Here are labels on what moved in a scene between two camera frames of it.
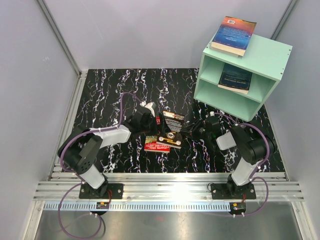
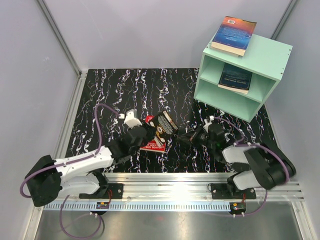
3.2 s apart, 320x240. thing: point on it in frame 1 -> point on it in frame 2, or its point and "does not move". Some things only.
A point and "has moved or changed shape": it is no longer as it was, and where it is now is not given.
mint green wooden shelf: (266, 59) does not move
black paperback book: (170, 132) has moved or changed shape
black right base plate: (232, 191) does not move
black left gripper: (154, 120) -> (150, 135)
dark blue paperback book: (235, 78) does not move
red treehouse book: (151, 145) has moved or changed shape
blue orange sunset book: (233, 36) does not move
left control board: (102, 205) does not move
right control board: (237, 208) does not move
